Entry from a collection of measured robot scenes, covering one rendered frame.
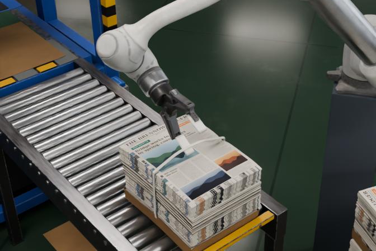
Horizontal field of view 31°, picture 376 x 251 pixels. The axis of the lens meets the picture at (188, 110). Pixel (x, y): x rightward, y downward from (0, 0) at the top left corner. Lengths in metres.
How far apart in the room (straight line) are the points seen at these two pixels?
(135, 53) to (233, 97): 2.34
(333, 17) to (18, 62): 1.63
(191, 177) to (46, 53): 1.40
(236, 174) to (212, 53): 2.74
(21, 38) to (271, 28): 2.27
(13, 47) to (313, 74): 2.10
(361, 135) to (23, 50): 1.63
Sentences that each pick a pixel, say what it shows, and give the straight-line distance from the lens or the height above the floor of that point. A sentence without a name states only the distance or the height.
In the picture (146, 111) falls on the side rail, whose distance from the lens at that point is 2.76.
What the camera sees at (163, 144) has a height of 1.04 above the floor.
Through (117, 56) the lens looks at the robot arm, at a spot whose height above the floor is 1.40.
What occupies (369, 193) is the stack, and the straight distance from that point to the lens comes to 2.37.
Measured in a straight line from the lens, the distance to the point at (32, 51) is 3.28.
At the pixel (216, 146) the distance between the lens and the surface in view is 2.18.
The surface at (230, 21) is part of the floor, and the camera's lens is 5.18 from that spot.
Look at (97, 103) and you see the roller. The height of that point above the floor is 0.79.
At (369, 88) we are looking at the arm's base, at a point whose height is 1.03.
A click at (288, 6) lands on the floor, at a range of 5.44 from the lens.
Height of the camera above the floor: 2.37
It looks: 35 degrees down
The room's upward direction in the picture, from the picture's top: 1 degrees counter-clockwise
